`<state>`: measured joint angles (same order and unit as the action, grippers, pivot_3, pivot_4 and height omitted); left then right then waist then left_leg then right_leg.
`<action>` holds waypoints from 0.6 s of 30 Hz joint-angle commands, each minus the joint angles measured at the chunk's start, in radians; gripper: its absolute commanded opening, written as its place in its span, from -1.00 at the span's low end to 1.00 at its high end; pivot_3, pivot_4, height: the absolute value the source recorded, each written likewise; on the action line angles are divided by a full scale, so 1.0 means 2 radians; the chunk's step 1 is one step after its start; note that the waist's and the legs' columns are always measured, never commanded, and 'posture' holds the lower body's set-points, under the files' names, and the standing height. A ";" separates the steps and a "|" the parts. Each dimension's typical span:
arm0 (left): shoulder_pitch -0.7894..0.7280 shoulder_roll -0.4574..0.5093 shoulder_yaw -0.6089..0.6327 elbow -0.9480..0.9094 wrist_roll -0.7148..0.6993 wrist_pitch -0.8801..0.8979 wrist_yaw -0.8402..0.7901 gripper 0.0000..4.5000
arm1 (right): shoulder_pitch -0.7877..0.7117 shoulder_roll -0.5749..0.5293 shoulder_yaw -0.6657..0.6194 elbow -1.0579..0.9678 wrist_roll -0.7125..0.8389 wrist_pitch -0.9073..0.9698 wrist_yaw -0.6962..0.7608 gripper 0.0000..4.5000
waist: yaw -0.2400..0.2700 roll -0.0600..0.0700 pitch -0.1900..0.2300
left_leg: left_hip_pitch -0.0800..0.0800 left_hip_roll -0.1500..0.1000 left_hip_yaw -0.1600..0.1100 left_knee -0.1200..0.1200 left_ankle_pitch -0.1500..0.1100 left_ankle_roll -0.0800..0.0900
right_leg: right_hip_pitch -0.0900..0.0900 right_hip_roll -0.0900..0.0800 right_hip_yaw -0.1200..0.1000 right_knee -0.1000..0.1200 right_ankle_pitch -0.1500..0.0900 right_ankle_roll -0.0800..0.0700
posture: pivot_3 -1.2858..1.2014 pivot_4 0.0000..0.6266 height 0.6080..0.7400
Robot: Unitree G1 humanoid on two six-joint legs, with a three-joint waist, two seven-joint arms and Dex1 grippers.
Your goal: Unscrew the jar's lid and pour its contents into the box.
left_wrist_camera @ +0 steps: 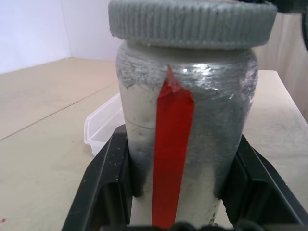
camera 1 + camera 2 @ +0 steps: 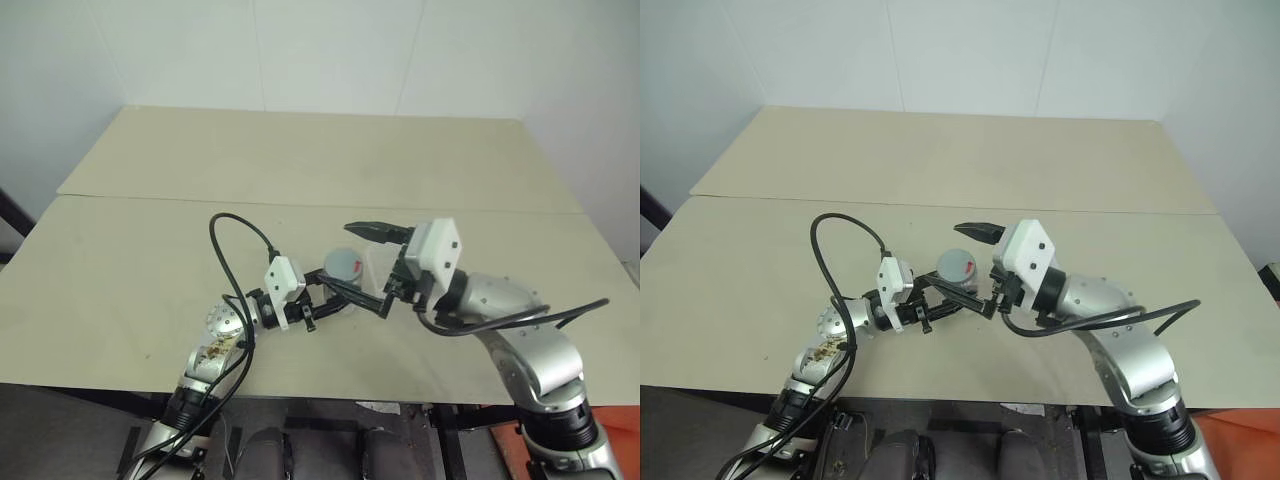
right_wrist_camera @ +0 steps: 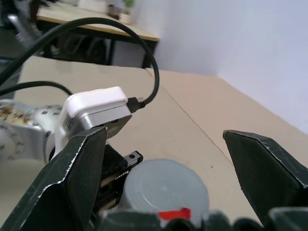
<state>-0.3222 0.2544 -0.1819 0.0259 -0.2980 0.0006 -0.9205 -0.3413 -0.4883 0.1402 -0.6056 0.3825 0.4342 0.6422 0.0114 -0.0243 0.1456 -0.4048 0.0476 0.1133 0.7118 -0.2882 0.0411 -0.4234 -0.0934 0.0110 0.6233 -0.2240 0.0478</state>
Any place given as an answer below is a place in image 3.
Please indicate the wooden desk with black frame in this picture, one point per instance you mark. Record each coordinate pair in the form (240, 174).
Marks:
(101, 24)

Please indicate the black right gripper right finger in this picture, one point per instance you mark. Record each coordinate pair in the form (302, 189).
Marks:
(264, 168)

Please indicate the small green potted plant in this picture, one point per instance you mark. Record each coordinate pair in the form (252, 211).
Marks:
(127, 9)

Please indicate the translucent white jar lid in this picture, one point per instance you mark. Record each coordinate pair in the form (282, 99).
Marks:
(163, 185)

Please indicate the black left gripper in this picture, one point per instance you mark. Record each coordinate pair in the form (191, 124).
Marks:
(115, 156)

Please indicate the black office chair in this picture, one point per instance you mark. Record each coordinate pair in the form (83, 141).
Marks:
(84, 48)

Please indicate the clear jar with red label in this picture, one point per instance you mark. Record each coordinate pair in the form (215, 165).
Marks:
(173, 214)

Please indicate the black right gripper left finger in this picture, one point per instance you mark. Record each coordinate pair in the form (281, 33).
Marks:
(65, 187)

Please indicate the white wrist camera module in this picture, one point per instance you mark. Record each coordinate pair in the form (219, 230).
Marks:
(93, 103)

